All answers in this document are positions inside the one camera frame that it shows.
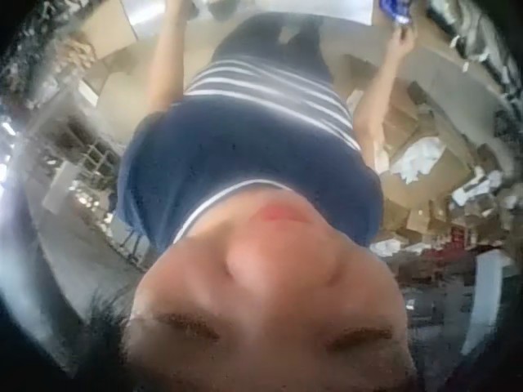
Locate person's left hand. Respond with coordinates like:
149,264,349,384
166,0,198,18

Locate person's right hand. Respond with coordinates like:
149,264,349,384
384,20,418,57

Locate blue packet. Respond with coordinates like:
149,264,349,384
378,0,414,28

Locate cardboard carton with white paper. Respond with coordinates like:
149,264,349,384
379,79,477,207

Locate person's legs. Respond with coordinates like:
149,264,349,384
211,11,333,81

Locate cluttered shelf of boxes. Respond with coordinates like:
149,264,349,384
367,191,523,289

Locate open brown cardboard carton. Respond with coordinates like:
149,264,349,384
69,11,143,91

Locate metal shelf rack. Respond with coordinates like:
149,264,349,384
35,113,128,216

